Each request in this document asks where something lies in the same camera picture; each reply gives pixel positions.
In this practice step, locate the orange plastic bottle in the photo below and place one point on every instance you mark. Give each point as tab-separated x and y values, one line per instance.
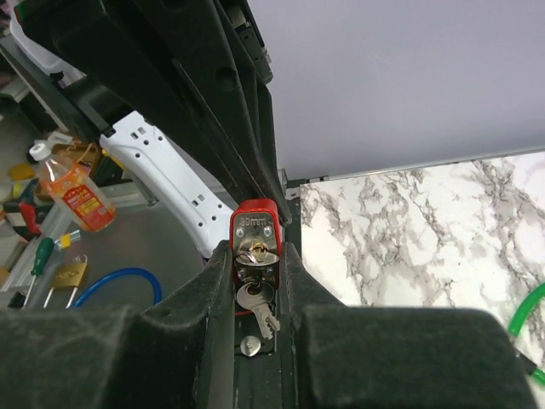
70	187

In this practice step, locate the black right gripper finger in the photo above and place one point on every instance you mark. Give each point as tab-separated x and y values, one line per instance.
177	354
395	357

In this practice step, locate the green handled screwdriver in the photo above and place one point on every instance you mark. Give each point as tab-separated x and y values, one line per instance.
43	253

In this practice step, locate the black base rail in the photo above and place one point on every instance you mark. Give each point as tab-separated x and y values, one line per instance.
265	370

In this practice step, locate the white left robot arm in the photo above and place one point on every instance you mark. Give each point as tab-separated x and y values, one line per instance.
148	153

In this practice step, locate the green cable lock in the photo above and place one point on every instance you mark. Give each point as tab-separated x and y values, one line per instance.
515	326

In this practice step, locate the silver key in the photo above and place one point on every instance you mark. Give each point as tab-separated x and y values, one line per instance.
257	294

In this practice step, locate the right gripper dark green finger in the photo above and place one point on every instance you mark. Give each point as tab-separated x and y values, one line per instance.
149	53
242	111

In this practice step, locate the red plastic seal tag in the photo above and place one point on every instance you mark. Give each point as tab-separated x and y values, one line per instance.
255	220

